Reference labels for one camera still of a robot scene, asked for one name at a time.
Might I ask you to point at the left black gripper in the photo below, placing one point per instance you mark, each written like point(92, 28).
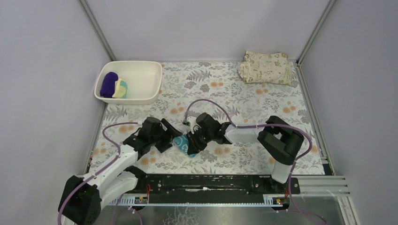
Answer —
point(162, 137)

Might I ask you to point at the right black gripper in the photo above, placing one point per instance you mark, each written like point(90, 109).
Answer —
point(194, 140)

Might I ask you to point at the white bear patterned towel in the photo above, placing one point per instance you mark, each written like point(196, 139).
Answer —
point(182, 143)

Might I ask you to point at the yellow teal patterned towel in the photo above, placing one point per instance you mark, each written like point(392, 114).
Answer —
point(121, 88)

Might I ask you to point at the purple towel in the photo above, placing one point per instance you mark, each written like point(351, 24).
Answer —
point(108, 85)

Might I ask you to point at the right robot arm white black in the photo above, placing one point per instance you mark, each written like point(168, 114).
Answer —
point(280, 140)

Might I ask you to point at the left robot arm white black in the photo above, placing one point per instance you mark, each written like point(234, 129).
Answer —
point(85, 196)

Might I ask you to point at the floral patterned table mat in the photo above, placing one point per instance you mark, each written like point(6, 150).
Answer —
point(206, 87)

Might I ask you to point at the white rectangular basin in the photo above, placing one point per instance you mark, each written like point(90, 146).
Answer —
point(143, 80)

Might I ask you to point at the cream patterned folded towel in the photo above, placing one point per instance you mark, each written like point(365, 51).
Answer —
point(272, 68)

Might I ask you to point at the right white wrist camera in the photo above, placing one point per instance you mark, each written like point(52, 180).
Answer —
point(194, 128)

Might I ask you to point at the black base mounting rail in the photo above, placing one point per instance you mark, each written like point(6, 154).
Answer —
point(211, 189)

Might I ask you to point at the white cable duct strip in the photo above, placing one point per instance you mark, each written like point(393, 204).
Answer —
point(130, 200)

